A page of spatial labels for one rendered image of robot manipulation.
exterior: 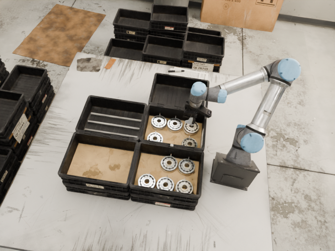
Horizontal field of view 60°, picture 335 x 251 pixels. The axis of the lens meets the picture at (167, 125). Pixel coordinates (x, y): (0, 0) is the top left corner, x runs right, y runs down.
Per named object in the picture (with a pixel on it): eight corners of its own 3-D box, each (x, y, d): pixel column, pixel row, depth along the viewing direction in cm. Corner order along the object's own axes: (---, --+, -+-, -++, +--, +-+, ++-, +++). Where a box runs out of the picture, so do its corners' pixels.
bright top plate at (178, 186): (193, 180, 171) (193, 180, 171) (193, 196, 165) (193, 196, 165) (176, 179, 171) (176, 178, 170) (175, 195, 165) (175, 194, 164)
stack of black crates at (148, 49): (181, 64, 332) (184, 40, 305) (178, 83, 315) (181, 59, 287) (146, 59, 333) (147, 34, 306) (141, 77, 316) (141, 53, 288)
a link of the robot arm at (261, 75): (280, 57, 171) (202, 86, 175) (288, 56, 160) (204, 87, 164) (286, 75, 173) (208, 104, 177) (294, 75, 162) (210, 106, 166)
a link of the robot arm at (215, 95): (225, 89, 164) (205, 86, 164) (228, 90, 153) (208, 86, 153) (222, 102, 166) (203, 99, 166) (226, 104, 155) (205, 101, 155)
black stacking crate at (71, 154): (138, 151, 185) (138, 141, 176) (128, 194, 168) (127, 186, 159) (78, 141, 186) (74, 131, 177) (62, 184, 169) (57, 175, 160)
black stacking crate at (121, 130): (147, 114, 203) (147, 104, 194) (138, 150, 186) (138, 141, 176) (91, 106, 204) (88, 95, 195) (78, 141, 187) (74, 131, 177)
